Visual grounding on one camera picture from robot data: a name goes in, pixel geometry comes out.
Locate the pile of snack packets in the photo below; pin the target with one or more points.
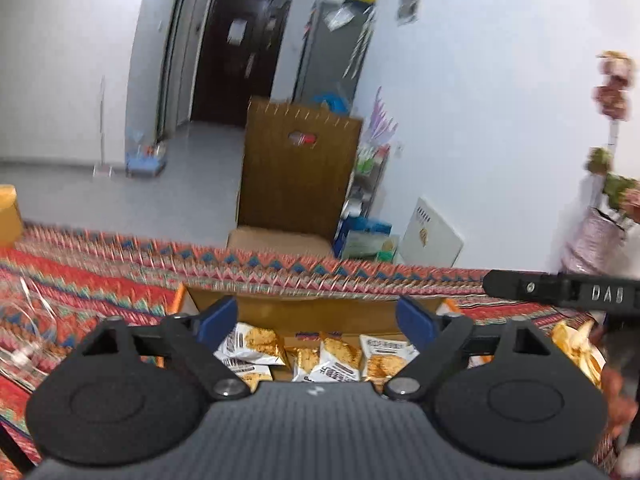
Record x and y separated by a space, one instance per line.
250 345

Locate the pink ribbed vase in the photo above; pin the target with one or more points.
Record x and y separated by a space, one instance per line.
595 245

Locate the grey refrigerator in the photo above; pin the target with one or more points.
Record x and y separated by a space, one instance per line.
330 55

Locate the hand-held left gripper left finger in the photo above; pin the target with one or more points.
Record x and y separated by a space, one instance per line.
217 320

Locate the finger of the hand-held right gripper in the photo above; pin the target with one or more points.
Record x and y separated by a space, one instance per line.
520 285

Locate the red cardboard box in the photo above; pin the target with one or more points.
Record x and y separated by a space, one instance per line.
310 312

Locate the purple decorative plant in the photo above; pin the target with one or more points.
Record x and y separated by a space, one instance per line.
382 120

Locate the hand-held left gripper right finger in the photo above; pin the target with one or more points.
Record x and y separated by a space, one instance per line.
415 320

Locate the white folded umbrella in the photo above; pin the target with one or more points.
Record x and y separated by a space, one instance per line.
361 42

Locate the bunch of dried pink roses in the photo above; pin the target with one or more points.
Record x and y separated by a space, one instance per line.
615 95

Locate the wall poster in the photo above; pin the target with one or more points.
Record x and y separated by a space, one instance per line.
410 2

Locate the dark brown door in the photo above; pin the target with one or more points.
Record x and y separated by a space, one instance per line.
235 75

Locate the white flat board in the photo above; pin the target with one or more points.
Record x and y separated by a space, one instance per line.
430 235

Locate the wooden chair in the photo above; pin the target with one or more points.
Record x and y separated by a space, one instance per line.
295 185

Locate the yellow round cup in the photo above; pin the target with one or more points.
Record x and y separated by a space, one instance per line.
9 215

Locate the paper sheet on refrigerator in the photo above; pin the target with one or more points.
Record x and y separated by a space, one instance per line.
337 17

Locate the blue carton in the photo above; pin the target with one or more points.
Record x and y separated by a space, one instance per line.
360 240

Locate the black metal frame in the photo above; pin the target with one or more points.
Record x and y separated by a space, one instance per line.
12 452

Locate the white paper notice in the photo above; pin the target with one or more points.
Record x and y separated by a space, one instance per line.
236 32

